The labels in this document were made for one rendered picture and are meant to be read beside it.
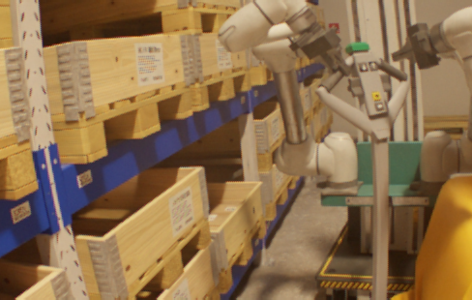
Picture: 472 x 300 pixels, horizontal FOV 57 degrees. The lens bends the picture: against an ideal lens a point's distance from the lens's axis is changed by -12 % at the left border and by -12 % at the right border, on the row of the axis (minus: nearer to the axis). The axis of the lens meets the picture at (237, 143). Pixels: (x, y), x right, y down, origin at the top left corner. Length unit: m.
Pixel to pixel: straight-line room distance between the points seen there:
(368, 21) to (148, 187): 1.30
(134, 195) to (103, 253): 0.85
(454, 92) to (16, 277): 6.45
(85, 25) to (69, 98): 1.07
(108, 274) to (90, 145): 0.38
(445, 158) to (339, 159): 0.51
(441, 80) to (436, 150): 4.89
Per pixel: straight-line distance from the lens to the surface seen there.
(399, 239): 2.61
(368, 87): 1.55
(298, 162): 2.28
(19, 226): 1.22
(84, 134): 1.35
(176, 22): 2.14
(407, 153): 2.36
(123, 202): 2.28
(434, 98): 7.07
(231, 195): 3.04
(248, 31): 1.44
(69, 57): 1.34
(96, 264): 1.46
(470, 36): 1.28
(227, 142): 3.21
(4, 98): 1.09
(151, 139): 1.80
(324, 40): 1.45
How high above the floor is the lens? 1.45
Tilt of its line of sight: 12 degrees down
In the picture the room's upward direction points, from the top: 6 degrees counter-clockwise
